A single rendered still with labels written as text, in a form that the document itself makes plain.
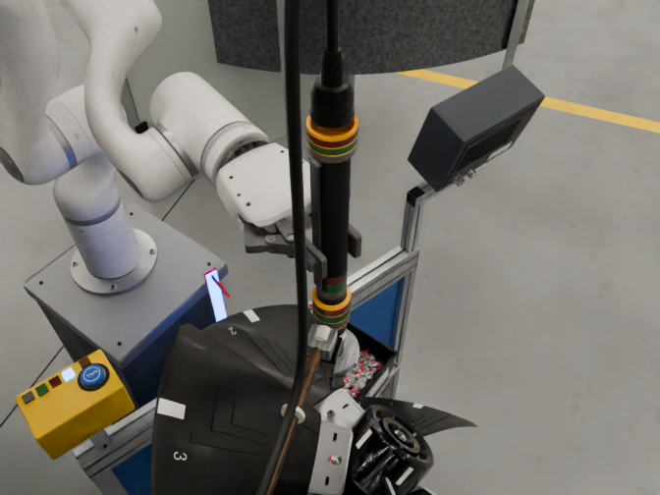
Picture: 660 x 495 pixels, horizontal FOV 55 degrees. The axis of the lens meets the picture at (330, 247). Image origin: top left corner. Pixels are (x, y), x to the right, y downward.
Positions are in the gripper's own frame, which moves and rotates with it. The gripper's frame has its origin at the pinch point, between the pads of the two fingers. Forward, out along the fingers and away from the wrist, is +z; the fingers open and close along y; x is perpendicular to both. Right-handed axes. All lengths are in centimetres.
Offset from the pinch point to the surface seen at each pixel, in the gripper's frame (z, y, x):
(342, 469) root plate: 8.5, 4.7, -34.4
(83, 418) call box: -31, 30, -53
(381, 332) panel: -36, -47, -104
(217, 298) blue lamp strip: -35, 0, -46
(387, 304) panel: -36, -48, -91
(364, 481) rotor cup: 11.3, 3.1, -35.2
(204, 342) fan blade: -9.1, 12.4, -17.2
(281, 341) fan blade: -16.2, -2.3, -40.2
